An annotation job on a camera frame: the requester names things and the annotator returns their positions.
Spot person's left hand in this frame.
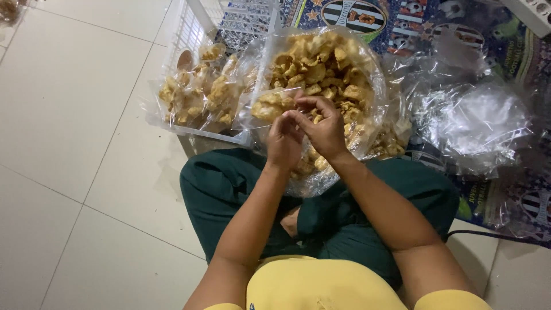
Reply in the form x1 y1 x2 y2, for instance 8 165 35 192
265 113 305 171

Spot person's right hand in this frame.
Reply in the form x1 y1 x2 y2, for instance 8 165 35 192
285 95 350 163

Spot small clear cracker packet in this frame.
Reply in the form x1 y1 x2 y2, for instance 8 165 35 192
236 84 304 131

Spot large clear bag of crackers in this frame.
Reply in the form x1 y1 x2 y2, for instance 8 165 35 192
234 26 414 199

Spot heap of filled cracker bags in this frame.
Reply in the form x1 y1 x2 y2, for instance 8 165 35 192
157 42 259 134

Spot person's foot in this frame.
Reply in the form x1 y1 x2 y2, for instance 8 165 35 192
279 206 303 240

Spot dark green trousers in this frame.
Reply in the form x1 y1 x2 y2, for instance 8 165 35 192
179 147 461 290

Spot white plastic basket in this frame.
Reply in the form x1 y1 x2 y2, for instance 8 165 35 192
144 0 282 148

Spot yellow shirt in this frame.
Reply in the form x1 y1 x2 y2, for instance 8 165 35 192
203 254 494 310

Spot printed football floor mat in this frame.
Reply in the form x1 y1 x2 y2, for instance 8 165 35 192
278 0 551 249

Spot pile of empty clear bags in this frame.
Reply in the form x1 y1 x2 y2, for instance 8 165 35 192
382 38 541 178

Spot white power strip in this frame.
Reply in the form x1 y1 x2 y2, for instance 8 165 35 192
500 0 551 38

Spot clear bag with brown snacks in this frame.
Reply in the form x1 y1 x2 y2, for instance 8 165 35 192
0 0 27 27

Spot black cable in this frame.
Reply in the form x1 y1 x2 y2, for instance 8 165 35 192
445 229 551 250

